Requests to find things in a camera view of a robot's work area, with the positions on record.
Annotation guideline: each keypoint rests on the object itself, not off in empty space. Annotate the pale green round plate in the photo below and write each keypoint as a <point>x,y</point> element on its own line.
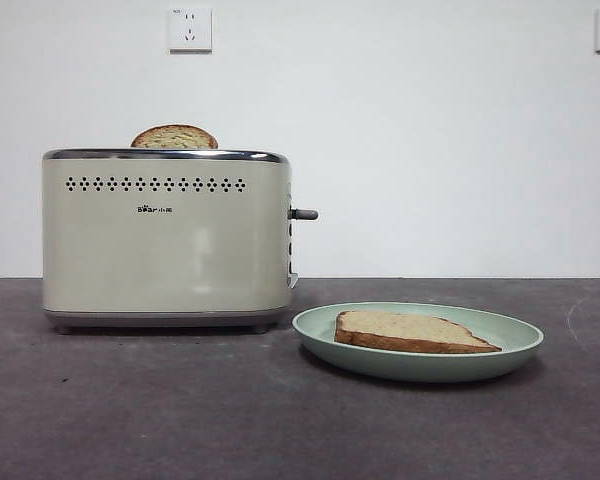
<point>420,367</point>

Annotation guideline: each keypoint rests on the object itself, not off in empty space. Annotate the large bread slice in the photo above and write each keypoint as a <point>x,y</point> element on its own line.
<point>405,332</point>

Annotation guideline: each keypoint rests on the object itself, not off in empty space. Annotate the cream two-slot toaster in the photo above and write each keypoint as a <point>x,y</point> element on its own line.
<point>160,255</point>

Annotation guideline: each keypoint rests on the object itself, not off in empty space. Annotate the small bread slice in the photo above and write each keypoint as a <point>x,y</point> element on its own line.
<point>175,138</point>

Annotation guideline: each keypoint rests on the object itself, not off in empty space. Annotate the grey toaster lever knob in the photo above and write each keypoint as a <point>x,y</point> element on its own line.
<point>305,214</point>

